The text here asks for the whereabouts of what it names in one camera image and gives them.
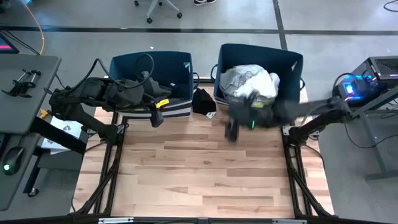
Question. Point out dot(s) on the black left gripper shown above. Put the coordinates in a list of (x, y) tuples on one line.
[(154, 93)]

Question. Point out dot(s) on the person's shoe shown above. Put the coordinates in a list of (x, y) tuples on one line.
[(203, 2)]

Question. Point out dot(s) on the striped fabric basket with print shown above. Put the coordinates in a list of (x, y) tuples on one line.
[(168, 67)]

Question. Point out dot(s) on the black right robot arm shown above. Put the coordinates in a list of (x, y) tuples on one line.
[(311, 109)]

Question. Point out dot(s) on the black computer mouse green light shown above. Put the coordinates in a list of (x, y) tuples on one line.
[(13, 160)]

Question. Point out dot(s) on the black computer with blue lights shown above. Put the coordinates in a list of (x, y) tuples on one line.
[(379, 71)]

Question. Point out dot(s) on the white paper sheet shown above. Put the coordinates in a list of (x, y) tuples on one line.
[(53, 146), (66, 126)]

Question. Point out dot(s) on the black garment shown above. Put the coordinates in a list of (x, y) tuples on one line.
[(203, 101)]

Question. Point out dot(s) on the plain white garment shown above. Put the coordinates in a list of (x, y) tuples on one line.
[(265, 85)]

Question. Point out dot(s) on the grey side desk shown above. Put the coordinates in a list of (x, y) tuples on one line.
[(25, 93)]

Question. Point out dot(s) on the black table frame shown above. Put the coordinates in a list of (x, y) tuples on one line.
[(174, 221)]

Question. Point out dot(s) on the dark screen with pink line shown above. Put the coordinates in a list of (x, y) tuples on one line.
[(7, 45)]

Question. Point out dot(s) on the black desk stand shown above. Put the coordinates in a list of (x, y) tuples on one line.
[(56, 133)]

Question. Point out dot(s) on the grey chair base with castors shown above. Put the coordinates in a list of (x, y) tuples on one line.
[(155, 6)]

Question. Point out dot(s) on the grey garment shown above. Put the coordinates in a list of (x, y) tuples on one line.
[(239, 76)]

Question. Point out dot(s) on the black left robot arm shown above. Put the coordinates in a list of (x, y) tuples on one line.
[(93, 90)]

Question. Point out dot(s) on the small yellow object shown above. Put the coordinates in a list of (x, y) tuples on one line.
[(43, 114)]

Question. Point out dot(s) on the grey metal stand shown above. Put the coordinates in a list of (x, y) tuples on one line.
[(377, 146)]

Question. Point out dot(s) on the navy white striped fabric basket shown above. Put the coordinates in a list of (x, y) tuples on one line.
[(280, 65)]

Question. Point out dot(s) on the black clamp tool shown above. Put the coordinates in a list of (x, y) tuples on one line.
[(23, 84)]

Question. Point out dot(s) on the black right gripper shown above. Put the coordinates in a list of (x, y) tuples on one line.
[(252, 115)]

